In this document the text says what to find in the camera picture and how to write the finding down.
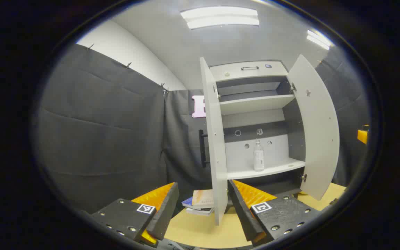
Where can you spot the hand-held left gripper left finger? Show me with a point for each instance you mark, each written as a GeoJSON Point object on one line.
{"type": "Point", "coordinates": [167, 208]}

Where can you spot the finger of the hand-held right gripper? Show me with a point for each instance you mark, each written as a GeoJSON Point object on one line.
{"type": "Point", "coordinates": [362, 136]}

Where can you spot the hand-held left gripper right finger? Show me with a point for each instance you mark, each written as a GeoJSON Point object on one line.
{"type": "Point", "coordinates": [241, 211]}

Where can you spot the grey cabinet door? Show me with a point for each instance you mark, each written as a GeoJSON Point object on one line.
{"type": "Point", "coordinates": [318, 132]}

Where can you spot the clear plastic bottle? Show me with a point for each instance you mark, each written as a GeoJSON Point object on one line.
{"type": "Point", "coordinates": [258, 159]}

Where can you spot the grey cabinet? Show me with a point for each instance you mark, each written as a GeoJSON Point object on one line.
{"type": "Point", "coordinates": [255, 104]}

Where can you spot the grey cabinet drawer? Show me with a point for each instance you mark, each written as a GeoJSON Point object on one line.
{"type": "Point", "coordinates": [273, 72]}

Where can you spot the blue book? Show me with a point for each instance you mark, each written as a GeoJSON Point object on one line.
{"type": "Point", "coordinates": [187, 202]}

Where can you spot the white book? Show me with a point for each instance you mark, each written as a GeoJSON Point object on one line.
{"type": "Point", "coordinates": [200, 211]}

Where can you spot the black backdrop cloth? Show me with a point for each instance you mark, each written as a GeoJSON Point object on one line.
{"type": "Point", "coordinates": [99, 139]}

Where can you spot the large ceiling light panel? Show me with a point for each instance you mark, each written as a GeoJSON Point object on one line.
{"type": "Point", "coordinates": [219, 16]}

